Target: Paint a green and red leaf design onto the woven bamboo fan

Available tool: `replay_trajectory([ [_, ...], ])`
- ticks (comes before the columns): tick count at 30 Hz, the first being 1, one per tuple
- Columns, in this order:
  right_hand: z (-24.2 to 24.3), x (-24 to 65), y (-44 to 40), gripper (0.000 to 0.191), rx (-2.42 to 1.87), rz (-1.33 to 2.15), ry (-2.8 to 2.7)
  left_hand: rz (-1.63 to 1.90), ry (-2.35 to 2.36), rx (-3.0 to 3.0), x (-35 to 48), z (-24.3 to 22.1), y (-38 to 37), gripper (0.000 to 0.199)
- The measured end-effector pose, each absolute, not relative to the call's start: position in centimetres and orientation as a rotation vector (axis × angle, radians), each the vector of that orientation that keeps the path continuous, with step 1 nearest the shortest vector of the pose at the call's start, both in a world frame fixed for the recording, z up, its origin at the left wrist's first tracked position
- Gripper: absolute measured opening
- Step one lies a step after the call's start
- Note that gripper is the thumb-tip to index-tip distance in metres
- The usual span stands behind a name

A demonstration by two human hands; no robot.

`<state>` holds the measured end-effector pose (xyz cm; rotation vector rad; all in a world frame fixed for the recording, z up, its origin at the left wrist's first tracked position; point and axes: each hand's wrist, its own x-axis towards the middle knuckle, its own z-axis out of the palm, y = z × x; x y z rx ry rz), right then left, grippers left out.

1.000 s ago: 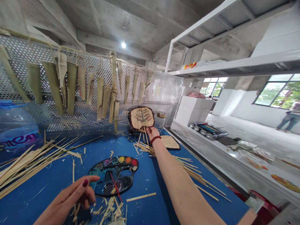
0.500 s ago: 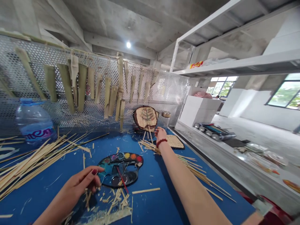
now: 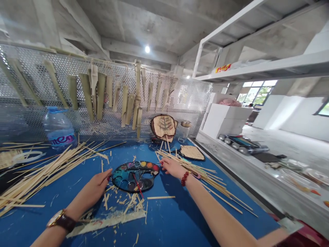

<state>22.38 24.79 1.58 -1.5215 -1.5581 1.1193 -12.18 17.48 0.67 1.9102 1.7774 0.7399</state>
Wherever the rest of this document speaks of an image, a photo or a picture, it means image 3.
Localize person's right hand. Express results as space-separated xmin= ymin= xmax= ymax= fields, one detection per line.
xmin=159 ymin=157 xmax=191 ymax=181

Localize person's left hand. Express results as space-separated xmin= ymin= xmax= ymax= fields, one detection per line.
xmin=67 ymin=168 xmax=113 ymax=219

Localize plain woven bamboo fan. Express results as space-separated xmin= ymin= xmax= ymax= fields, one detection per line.
xmin=178 ymin=145 xmax=206 ymax=162

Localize red paintbrush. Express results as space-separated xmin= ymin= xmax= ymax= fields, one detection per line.
xmin=132 ymin=173 xmax=145 ymax=199

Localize woven fan with leaf painting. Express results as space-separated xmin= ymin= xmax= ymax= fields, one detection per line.
xmin=150 ymin=114 xmax=179 ymax=143

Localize glass jar with wooden lid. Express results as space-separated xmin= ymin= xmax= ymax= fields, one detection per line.
xmin=177 ymin=120 xmax=192 ymax=143

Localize black watercolour paint palette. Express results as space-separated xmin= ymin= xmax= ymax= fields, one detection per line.
xmin=112 ymin=161 xmax=161 ymax=193

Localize long bundle of bamboo sticks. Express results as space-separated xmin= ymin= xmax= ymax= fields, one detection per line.
xmin=155 ymin=149 xmax=259 ymax=218

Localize heap of bamboo scraps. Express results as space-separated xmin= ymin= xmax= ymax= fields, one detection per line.
xmin=102 ymin=186 xmax=147 ymax=215

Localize blue table mat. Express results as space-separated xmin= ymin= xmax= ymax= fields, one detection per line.
xmin=0 ymin=138 xmax=281 ymax=247

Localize perforated metal panel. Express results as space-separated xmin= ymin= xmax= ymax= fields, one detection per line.
xmin=0 ymin=44 xmax=214 ymax=144

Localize stack of white boxes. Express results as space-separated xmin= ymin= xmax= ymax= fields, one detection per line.
xmin=200 ymin=92 xmax=254 ymax=140

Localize flat woven bamboo band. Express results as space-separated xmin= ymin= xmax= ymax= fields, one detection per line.
xmin=66 ymin=210 xmax=147 ymax=239

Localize tray with metal cylinders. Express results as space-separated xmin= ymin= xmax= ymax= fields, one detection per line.
xmin=218 ymin=133 xmax=270 ymax=157

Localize pink bundle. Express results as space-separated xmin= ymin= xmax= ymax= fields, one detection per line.
xmin=218 ymin=98 xmax=243 ymax=107

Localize row of hanging bamboo pieces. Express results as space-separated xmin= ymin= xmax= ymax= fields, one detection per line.
xmin=0 ymin=58 xmax=180 ymax=140

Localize large clear water bottle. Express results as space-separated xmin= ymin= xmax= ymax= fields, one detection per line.
xmin=43 ymin=106 xmax=78 ymax=153

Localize red yellow packet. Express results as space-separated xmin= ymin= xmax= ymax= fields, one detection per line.
xmin=215 ymin=63 xmax=232 ymax=74

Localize window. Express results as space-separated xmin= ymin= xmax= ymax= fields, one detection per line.
xmin=236 ymin=80 xmax=278 ymax=106

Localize big pile of bamboo strips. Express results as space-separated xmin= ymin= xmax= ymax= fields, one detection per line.
xmin=0 ymin=139 xmax=127 ymax=217

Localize clear plates with paint tools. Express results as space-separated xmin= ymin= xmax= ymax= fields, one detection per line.
xmin=279 ymin=159 xmax=329 ymax=197

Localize white metal shelf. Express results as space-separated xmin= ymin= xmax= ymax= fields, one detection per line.
xmin=191 ymin=0 xmax=329 ymax=83

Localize unfinished woven bamboo piece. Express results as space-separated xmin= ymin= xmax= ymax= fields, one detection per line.
xmin=0 ymin=150 xmax=16 ymax=171

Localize white plastic ring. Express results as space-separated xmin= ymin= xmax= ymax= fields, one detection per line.
xmin=11 ymin=151 xmax=47 ymax=166

